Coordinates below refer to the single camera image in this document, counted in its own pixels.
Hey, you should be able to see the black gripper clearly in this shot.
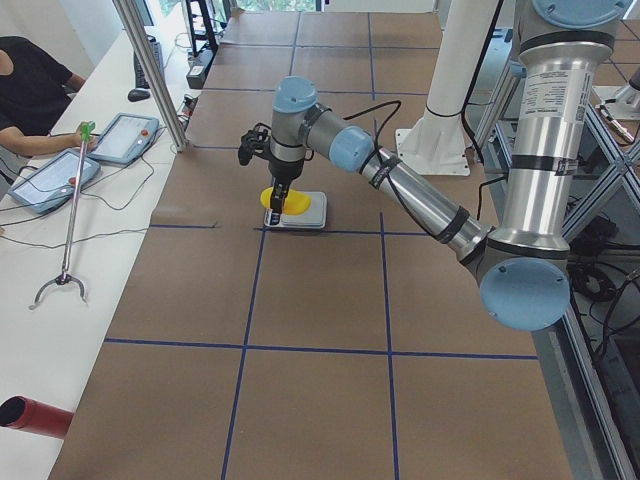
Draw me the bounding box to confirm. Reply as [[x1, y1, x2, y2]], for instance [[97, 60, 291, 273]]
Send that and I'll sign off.
[[269, 158, 303, 214]]

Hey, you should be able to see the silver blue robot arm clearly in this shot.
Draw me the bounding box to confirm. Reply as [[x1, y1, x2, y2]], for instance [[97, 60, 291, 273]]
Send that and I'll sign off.
[[261, 1, 628, 331]]

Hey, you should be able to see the silver kitchen scale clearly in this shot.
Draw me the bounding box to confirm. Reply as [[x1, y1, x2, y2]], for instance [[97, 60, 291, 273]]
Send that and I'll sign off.
[[263, 191, 328, 230]]

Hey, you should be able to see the far blue teach pendant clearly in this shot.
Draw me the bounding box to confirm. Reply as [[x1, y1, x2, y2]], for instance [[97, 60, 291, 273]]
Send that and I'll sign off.
[[88, 113, 160, 166]]

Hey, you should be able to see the blue teach pendant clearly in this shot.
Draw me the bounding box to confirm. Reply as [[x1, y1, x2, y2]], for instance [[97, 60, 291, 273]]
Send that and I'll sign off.
[[8, 149, 80, 214], [88, 113, 160, 166]]

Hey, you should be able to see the black computer mouse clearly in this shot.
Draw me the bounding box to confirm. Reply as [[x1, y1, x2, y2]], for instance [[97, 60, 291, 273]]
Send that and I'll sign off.
[[127, 88, 151, 103]]

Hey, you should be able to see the brown paper table cover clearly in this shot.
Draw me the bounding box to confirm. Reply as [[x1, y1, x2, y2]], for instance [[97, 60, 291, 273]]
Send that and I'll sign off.
[[51, 13, 572, 479]]

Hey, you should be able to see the black keyboard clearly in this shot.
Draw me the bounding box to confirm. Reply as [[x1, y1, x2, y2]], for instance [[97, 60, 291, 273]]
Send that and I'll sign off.
[[132, 34, 163, 88]]

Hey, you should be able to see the near blue teach pendant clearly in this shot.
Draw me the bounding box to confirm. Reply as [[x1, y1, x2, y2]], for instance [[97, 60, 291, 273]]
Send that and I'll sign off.
[[8, 149, 80, 214]]

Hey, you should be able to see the person in black shirt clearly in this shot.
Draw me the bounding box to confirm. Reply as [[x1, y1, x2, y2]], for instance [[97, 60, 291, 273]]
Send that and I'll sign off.
[[1, 36, 85, 157]]

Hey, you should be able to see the red cylinder tube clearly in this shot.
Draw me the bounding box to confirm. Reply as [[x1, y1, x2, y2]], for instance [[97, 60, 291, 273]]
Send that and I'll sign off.
[[1, 396, 74, 439]]

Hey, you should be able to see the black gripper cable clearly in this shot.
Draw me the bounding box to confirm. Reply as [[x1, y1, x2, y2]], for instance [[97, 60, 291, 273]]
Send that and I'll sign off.
[[344, 99, 403, 166]]

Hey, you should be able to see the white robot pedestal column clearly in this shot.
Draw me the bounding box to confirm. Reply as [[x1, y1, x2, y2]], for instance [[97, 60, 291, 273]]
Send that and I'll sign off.
[[396, 0, 502, 176]]

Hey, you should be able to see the green handled reacher grabber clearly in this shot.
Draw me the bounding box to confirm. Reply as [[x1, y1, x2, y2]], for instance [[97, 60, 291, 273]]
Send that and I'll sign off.
[[28, 121, 95, 310]]

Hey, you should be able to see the aluminium frame post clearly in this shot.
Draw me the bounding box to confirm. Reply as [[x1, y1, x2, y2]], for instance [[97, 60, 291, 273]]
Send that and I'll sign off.
[[112, 0, 187, 153]]

